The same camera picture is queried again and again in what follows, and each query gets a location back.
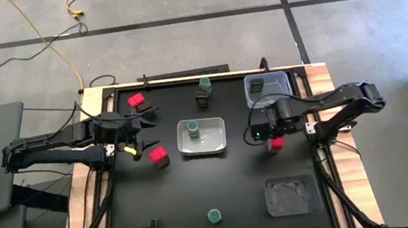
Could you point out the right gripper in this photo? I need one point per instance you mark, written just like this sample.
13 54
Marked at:
264 124

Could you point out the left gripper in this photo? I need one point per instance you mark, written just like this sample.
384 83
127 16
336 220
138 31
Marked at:
110 129

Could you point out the red-lidded smoked paprika tin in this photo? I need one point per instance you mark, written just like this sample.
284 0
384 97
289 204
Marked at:
136 99
277 144
158 154

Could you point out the dark green spice tin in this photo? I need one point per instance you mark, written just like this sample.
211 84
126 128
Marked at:
202 99
154 222
256 85

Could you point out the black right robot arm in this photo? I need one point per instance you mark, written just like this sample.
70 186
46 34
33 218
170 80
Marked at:
320 100

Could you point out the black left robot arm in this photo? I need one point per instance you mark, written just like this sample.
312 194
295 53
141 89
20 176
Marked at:
71 156

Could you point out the clear plastic bin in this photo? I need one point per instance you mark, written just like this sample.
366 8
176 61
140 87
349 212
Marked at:
280 83

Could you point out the white plastic bin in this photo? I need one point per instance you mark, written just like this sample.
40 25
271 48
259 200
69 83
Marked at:
212 143

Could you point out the grey plastic bin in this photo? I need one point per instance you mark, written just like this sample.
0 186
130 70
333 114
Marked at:
292 196

